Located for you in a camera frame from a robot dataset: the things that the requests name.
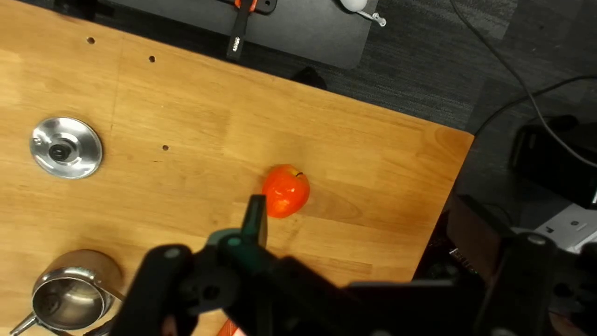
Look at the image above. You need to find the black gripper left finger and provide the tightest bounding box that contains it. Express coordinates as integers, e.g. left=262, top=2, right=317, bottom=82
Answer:
left=209, top=194, right=269, bottom=261

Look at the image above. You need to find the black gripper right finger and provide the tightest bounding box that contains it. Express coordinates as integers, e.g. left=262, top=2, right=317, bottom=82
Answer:
left=448, top=196, right=515, bottom=282

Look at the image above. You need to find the round silver kettle lid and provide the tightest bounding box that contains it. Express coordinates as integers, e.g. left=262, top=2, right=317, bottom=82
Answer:
left=30, top=116, right=105, bottom=179

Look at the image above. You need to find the small silver metal kettle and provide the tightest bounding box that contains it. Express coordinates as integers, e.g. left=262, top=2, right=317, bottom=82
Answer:
left=8, top=248, right=123, bottom=336

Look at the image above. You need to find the red orange tomato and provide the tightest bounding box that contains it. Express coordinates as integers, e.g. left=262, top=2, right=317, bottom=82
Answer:
left=262, top=164, right=310, bottom=218

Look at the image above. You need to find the black cable on floor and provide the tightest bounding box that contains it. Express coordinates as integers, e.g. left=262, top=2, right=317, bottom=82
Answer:
left=448, top=0, right=597, bottom=172

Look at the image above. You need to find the orange handled clamp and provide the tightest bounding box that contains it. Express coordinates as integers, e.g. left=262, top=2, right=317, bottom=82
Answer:
left=226, top=0, right=260, bottom=60

